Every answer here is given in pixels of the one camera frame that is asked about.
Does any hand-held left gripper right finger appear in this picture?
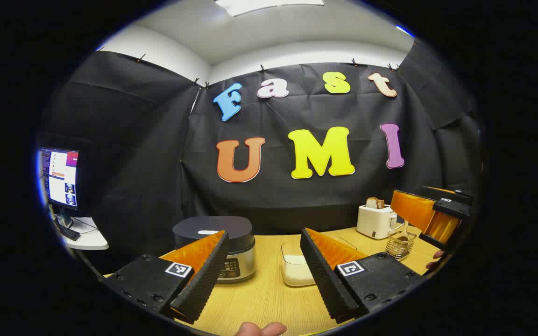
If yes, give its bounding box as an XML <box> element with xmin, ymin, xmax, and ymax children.
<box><xmin>300</xmin><ymin>227</ymin><xmax>425</xmax><ymax>324</ymax></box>

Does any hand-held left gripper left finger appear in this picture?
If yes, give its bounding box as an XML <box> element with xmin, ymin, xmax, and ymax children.
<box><xmin>101</xmin><ymin>230</ymin><xmax>230</xmax><ymax>325</ymax></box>

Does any white rice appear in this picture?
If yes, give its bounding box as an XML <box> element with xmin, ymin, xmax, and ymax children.
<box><xmin>284</xmin><ymin>254</ymin><xmax>317</xmax><ymax>286</ymax></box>

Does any wooden spoon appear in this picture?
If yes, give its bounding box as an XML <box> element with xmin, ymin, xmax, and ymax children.
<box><xmin>390</xmin><ymin>219</ymin><xmax>412</xmax><ymax>250</ymax></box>

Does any clear plastic rice container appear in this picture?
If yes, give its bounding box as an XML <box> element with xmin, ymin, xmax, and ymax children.
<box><xmin>281</xmin><ymin>236</ymin><xmax>358</xmax><ymax>287</ymax></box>

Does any wire chopstick holder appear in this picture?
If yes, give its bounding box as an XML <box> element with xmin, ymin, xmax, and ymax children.
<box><xmin>385</xmin><ymin>232</ymin><xmax>418</xmax><ymax>261</ymax></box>

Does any grey silver rice cooker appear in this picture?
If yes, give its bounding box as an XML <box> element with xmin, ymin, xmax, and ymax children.
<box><xmin>172</xmin><ymin>216</ymin><xmax>255</xmax><ymax>284</ymax></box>

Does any white toaster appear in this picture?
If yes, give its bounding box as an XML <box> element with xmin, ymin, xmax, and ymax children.
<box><xmin>357</xmin><ymin>204</ymin><xmax>398</xmax><ymax>240</ymax></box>

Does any white side table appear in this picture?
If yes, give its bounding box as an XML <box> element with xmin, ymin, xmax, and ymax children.
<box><xmin>54</xmin><ymin>216</ymin><xmax>109</xmax><ymax>251</ymax></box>

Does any black backdrop cloth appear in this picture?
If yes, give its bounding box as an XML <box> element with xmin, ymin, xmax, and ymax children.
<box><xmin>38</xmin><ymin>40</ymin><xmax>484</xmax><ymax>276</ymax></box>

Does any black keyboard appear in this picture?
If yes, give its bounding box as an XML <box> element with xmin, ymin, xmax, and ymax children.
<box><xmin>57</xmin><ymin>225</ymin><xmax>82</xmax><ymax>242</ymax></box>

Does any computer monitor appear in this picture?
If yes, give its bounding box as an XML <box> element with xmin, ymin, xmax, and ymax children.
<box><xmin>40</xmin><ymin>147</ymin><xmax>80</xmax><ymax>228</ymax></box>

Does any ceiling light panel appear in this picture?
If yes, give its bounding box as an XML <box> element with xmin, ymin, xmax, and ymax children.
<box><xmin>214</xmin><ymin>0</ymin><xmax>326</xmax><ymax>18</ymax></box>

